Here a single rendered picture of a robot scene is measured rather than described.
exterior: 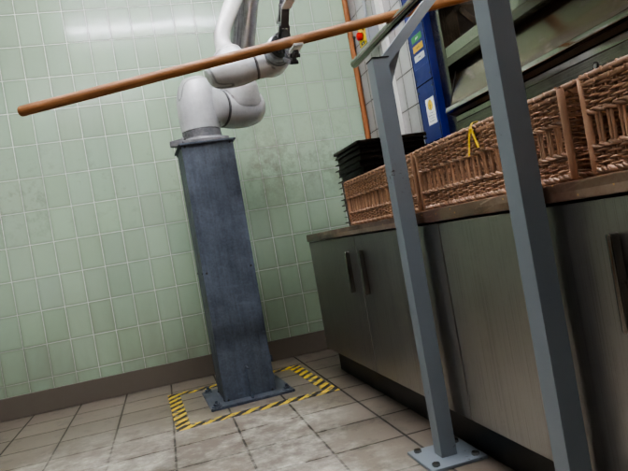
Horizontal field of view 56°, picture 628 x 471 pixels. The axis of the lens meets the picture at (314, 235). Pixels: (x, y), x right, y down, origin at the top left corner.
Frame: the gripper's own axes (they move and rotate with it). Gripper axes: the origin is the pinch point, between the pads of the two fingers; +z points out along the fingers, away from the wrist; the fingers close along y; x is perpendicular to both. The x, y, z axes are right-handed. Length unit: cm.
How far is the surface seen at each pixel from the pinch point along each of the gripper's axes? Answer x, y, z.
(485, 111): -66, 31, -13
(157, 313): 55, 86, -123
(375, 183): -17, 50, 0
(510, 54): -9, 40, 87
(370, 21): -23.4, 1.8, 1.3
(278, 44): 5.4, 5.8, -0.7
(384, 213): -17, 60, 3
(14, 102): 101, -20, -123
